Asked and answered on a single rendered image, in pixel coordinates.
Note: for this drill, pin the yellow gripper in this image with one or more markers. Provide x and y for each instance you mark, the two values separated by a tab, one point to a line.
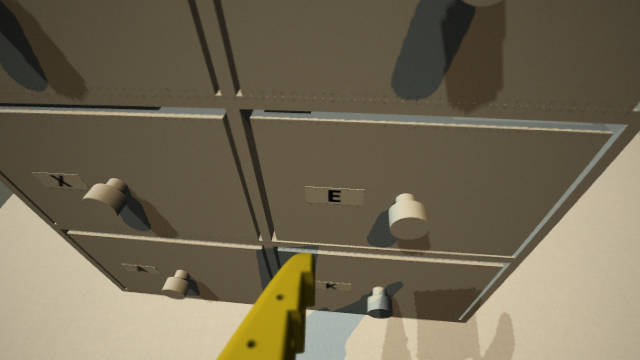
274	328

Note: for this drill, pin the dark brown chest of drawers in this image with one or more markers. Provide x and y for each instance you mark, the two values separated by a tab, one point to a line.
624	124

